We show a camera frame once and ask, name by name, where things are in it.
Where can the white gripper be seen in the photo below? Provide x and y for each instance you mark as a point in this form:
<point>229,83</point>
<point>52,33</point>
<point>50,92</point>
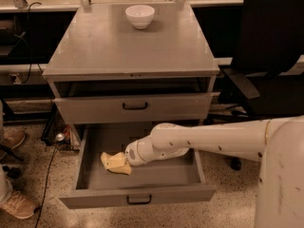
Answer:
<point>132,154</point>

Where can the yellow sponge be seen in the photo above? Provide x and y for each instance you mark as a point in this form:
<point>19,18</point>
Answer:
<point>116,164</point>

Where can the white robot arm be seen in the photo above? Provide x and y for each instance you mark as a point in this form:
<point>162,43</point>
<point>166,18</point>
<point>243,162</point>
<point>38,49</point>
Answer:
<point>277,143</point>

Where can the open grey middle drawer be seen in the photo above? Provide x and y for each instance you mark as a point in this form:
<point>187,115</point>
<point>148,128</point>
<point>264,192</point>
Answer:
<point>170,181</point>

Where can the closed grey upper drawer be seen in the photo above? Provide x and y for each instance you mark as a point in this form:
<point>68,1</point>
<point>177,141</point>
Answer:
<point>108,109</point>

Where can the grey drawer cabinet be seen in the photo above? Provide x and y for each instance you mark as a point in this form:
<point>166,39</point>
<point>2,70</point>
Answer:
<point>102,54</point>

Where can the tan sneaker upper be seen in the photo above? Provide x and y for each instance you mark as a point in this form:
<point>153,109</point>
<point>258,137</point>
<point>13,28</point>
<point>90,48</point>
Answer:
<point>12,138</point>

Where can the tan sneaker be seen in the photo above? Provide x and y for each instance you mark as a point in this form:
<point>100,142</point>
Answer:
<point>12,138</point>
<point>19,205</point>

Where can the tan sneaker lower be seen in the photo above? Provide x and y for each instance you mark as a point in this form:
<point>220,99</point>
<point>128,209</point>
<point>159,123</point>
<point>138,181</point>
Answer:
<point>19,205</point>

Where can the white ceramic bowl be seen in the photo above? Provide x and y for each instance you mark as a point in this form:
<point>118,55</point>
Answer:
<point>140,16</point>

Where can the black office chair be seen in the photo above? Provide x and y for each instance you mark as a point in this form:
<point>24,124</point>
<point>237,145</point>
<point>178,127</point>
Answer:
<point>270,41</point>

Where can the black lower drawer handle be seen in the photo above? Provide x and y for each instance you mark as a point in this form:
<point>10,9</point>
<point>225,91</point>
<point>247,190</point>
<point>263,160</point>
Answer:
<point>139,200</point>

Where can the black drawer handle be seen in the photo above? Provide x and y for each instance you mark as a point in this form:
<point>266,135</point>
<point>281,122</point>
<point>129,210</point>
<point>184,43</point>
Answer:
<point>139,200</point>
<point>131,107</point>

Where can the black upper drawer handle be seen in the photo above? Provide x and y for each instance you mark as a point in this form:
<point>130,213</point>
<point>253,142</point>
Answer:
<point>131,107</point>

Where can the wall power outlet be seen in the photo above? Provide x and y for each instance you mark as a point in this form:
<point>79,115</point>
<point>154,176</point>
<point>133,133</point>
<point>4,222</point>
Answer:
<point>15,79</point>

